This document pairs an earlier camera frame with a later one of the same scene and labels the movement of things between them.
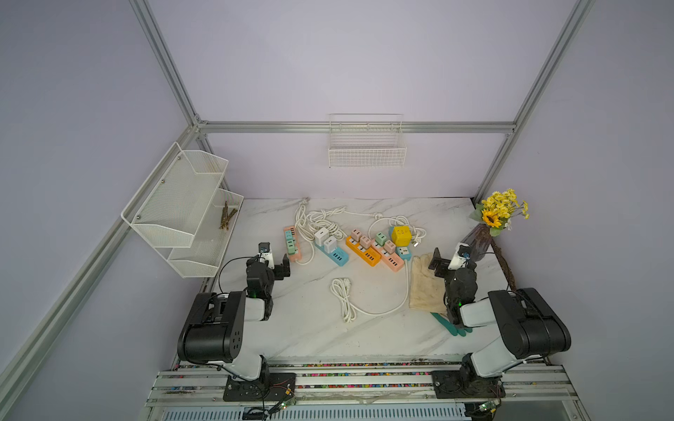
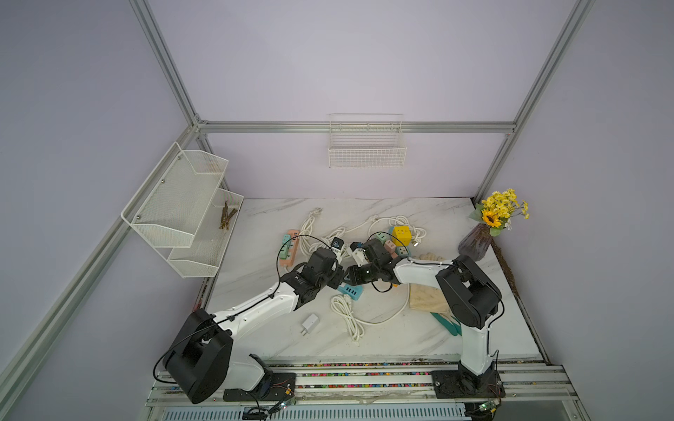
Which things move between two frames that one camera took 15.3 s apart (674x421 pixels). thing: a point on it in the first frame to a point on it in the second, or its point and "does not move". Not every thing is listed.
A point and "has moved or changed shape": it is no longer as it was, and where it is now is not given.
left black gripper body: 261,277 to 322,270
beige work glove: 426,289 does not move
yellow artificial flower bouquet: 497,211 does not move
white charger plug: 320,235 has moved or changed shape
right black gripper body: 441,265 to 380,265
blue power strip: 337,254 has moved or changed shape
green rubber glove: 452,329 does not move
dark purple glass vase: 478,239 does not move
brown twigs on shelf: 225,216 does not move
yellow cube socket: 401,235 does not move
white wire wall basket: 361,140 does not move
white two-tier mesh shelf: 181,210 does not move
